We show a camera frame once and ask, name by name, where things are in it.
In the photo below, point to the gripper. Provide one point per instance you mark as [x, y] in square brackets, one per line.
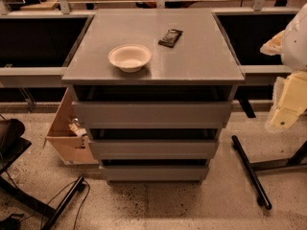
[295, 45]

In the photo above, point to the grey drawer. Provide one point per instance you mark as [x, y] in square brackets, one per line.
[147, 173]
[153, 149]
[152, 115]

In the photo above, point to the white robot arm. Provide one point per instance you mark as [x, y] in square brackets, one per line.
[291, 43]

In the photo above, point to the grey drawer cabinet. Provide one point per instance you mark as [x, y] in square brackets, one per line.
[153, 89]

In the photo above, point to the grey bottom drawer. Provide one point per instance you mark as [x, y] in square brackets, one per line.
[147, 173]

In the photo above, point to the grey top drawer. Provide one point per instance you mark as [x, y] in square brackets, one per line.
[152, 115]

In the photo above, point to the black stand base right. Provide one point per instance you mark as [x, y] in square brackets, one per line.
[297, 160]

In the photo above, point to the black stand base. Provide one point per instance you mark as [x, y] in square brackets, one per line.
[52, 214]
[297, 160]

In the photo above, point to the black snack packet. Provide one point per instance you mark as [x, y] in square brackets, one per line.
[170, 38]

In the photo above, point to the white paper bowl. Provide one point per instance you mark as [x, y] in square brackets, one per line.
[130, 57]

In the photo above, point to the dark office chair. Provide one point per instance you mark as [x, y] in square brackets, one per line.
[12, 144]

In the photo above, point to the black stand base left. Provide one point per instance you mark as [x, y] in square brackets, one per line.
[52, 214]

